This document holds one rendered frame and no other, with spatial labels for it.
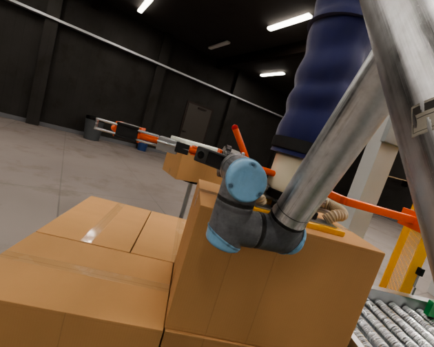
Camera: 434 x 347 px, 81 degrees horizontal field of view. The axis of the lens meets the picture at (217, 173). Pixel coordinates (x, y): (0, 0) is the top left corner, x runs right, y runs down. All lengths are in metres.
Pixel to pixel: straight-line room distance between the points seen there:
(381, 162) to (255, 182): 1.85
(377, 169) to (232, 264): 1.73
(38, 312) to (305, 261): 0.78
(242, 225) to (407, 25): 0.45
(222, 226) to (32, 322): 0.63
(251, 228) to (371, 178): 1.80
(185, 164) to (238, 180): 2.08
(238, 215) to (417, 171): 0.41
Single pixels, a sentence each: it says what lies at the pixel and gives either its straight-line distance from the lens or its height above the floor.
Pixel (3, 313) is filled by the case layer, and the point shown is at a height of 0.51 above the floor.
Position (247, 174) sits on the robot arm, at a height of 1.08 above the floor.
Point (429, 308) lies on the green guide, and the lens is 1.90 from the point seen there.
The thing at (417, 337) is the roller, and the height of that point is 0.54.
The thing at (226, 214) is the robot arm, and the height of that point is 0.98.
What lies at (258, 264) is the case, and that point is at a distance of 0.81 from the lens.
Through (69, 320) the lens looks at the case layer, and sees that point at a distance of 0.93.
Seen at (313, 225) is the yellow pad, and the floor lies 0.96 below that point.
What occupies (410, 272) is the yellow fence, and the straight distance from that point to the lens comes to 2.01.
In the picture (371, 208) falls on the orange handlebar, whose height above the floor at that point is 1.07.
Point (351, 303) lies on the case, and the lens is 1.00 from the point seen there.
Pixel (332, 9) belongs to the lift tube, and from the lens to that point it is 0.98.
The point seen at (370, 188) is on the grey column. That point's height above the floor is 1.10.
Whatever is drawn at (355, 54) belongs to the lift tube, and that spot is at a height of 1.50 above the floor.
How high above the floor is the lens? 1.13
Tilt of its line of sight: 8 degrees down
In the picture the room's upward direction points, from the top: 17 degrees clockwise
